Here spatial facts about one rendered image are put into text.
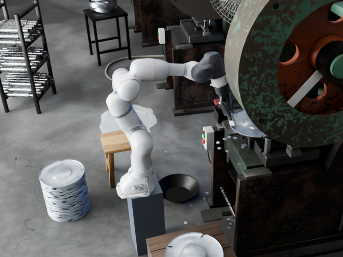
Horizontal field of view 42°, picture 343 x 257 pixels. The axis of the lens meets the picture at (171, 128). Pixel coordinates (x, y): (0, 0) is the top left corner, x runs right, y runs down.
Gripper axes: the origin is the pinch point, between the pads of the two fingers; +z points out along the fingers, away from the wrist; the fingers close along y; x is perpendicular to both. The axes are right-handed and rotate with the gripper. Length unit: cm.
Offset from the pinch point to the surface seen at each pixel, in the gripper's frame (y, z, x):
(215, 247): 47, 48, 0
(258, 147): 0.9, 17.1, 11.5
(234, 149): -2.0, 20.0, -5.4
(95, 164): -12, 40, -139
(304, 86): 23, -25, 53
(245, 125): -3.7, 5.6, 5.1
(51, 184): 46, 17, -112
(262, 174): 14.7, 25.0, 17.8
